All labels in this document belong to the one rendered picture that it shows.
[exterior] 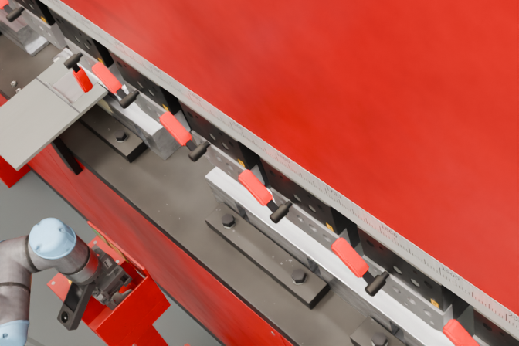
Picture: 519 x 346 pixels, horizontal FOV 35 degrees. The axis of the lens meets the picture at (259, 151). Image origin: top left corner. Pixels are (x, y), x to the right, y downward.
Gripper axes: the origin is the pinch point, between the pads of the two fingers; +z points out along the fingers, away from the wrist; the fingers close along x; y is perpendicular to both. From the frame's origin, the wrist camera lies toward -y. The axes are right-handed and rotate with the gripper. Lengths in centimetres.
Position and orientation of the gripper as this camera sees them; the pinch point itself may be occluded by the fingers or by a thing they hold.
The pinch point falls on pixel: (116, 310)
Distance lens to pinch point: 189.1
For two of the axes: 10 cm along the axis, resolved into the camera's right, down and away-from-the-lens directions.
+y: 6.5, -7.2, 2.4
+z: 2.8, 5.2, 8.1
